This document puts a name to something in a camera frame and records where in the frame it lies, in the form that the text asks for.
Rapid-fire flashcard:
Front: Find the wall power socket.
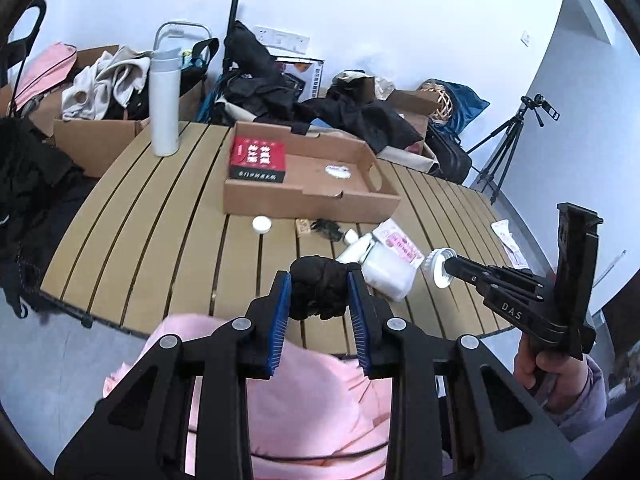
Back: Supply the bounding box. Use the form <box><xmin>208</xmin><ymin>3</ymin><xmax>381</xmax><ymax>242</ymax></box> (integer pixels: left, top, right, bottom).
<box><xmin>253</xmin><ymin>26</ymin><xmax>310</xmax><ymax>54</ymax></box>

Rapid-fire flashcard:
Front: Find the wicker basket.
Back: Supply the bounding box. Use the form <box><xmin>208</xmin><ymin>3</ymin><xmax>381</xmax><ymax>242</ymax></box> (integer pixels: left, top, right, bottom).
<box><xmin>419</xmin><ymin>79</ymin><xmax>454</xmax><ymax>125</ymax></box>

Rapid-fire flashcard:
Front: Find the blue cloth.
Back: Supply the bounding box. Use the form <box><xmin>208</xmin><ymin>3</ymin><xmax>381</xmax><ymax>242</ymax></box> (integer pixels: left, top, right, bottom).
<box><xmin>433</xmin><ymin>79</ymin><xmax>490</xmax><ymax>136</ymax></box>

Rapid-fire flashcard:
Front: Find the small wooden block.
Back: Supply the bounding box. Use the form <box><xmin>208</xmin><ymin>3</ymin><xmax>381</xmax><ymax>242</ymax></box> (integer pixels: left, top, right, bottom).
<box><xmin>295</xmin><ymin>219</ymin><xmax>312</xmax><ymax>237</ymax></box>

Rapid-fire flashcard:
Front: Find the person's right hand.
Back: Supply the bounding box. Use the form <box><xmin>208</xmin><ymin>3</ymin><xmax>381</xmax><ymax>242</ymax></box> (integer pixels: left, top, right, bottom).
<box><xmin>513</xmin><ymin>334</ymin><xmax>589</xmax><ymax>414</ymax></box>

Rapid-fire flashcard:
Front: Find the flat cardboard tray box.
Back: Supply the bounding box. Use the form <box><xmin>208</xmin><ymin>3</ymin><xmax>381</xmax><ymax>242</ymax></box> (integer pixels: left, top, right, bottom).
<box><xmin>222</xmin><ymin>122</ymin><xmax>400</xmax><ymax>223</ymax></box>

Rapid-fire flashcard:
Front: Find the translucent white plastic box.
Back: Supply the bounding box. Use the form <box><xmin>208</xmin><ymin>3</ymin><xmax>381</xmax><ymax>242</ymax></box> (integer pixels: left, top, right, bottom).
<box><xmin>361</xmin><ymin>243</ymin><xmax>416</xmax><ymax>302</ymax></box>

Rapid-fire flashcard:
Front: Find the beige cloth pile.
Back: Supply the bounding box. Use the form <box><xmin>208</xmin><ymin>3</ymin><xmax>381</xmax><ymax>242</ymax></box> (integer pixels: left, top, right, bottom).
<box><xmin>61</xmin><ymin>46</ymin><xmax>151</xmax><ymax>122</ymax></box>

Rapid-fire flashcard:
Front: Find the pink jacket on lap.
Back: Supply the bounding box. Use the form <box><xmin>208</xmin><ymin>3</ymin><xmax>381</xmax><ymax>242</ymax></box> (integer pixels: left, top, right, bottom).
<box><xmin>102</xmin><ymin>313</ymin><xmax>454</xmax><ymax>480</ymax></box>

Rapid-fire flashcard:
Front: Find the pink floral packet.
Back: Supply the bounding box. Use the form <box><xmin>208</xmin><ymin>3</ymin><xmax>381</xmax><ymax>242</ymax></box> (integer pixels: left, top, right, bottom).
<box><xmin>372</xmin><ymin>218</ymin><xmax>424</xmax><ymax>269</ymax></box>

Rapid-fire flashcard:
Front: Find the white thermos bottle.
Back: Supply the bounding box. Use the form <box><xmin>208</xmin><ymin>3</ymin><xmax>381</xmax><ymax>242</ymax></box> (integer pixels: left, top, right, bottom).
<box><xmin>149</xmin><ymin>48</ymin><xmax>182</xmax><ymax>157</ymax></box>

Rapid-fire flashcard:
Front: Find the pink bag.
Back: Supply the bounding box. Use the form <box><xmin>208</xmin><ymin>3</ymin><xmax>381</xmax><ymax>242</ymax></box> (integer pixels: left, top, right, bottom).
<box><xmin>10</xmin><ymin>42</ymin><xmax>77</xmax><ymax>112</ymax></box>

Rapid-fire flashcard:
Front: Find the black backpack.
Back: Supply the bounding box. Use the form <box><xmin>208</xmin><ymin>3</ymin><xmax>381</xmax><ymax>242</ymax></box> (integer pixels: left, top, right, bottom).
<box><xmin>425</xmin><ymin>124</ymin><xmax>472</xmax><ymax>184</ymax></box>

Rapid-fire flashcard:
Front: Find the open cardboard box right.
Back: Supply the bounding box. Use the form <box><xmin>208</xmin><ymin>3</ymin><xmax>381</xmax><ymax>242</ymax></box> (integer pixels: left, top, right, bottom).
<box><xmin>330</xmin><ymin>70</ymin><xmax>437</xmax><ymax>174</ymax></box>

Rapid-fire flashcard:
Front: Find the paper packet at table edge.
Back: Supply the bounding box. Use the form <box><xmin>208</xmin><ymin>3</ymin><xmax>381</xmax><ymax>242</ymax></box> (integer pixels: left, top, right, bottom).
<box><xmin>491</xmin><ymin>219</ymin><xmax>529</xmax><ymax>270</ymax></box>

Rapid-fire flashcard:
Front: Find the printed product box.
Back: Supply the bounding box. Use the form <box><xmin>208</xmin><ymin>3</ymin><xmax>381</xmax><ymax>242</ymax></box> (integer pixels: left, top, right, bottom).
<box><xmin>276</xmin><ymin>56</ymin><xmax>324</xmax><ymax>102</ymax></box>

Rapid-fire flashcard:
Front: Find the black jacket pile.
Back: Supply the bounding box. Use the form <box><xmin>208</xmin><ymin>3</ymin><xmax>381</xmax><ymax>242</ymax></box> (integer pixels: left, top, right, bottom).
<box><xmin>203</xmin><ymin>21</ymin><xmax>331</xmax><ymax>132</ymax></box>

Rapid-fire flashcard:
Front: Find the black garment on box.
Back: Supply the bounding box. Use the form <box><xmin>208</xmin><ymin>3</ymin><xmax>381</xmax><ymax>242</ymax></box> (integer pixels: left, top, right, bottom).
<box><xmin>294</xmin><ymin>88</ymin><xmax>422</xmax><ymax>154</ymax></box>

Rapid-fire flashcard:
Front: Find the white sticker in tray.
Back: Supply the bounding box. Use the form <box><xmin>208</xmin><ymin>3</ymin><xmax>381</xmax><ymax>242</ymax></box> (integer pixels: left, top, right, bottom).
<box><xmin>324</xmin><ymin>165</ymin><xmax>352</xmax><ymax>180</ymax></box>

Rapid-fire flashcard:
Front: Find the white round jar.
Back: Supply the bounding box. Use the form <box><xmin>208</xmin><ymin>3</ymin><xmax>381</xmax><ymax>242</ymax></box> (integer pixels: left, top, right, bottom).
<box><xmin>252</xmin><ymin>216</ymin><xmax>272</xmax><ymax>235</ymax></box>

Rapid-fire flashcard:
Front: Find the black stroller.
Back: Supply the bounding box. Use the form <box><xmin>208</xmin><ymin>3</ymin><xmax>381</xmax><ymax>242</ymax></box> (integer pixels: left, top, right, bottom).
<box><xmin>0</xmin><ymin>0</ymin><xmax>97</xmax><ymax>331</ymax></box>

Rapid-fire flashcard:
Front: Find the red tea box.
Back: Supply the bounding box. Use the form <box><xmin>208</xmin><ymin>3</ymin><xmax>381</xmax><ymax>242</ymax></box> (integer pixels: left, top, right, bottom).
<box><xmin>229</xmin><ymin>136</ymin><xmax>286</xmax><ymax>183</ymax></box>

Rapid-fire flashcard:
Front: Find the white jar lid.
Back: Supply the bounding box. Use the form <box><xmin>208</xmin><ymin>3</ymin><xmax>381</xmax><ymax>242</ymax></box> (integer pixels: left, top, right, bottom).
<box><xmin>421</xmin><ymin>247</ymin><xmax>458</xmax><ymax>289</ymax></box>

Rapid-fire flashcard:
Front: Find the white tube bottle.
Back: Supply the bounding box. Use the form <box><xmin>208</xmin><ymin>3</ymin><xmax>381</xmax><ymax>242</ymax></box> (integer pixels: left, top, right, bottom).
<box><xmin>336</xmin><ymin>233</ymin><xmax>375</xmax><ymax>264</ymax></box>

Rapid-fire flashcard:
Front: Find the cardboard box with clothes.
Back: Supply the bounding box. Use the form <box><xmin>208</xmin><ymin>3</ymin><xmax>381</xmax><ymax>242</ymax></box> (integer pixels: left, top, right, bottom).
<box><xmin>48</xmin><ymin>44</ymin><xmax>204</xmax><ymax>178</ymax></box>

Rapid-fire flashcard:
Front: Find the black cloth bundle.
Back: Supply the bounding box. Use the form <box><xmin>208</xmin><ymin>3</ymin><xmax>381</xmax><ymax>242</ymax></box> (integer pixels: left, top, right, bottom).
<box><xmin>290</xmin><ymin>256</ymin><xmax>349</xmax><ymax>321</ymax></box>

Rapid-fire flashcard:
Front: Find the camera tripod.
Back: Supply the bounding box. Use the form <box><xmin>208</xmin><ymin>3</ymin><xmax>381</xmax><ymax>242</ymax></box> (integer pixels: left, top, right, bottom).
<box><xmin>466</xmin><ymin>93</ymin><xmax>561</xmax><ymax>205</ymax></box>

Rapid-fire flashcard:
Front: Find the white metal frame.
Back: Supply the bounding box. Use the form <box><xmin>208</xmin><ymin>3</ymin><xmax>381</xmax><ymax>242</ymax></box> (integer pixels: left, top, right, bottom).
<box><xmin>152</xmin><ymin>20</ymin><xmax>213</xmax><ymax>65</ymax></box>

